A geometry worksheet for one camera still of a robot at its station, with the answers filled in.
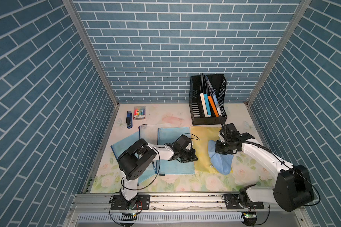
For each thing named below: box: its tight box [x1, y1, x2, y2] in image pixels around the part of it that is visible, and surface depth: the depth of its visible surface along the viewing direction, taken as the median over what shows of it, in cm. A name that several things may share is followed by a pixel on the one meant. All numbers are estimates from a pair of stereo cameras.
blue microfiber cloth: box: [207, 139, 234, 175], surface depth 84 cm
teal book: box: [203, 93, 212, 118], surface depth 95 cm
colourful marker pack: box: [133, 105, 146, 121], surface depth 117 cm
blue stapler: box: [125, 110, 133, 129], surface depth 107 cm
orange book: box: [207, 95, 220, 118], surface depth 95 cm
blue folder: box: [204, 74, 223, 117], surface depth 96 cm
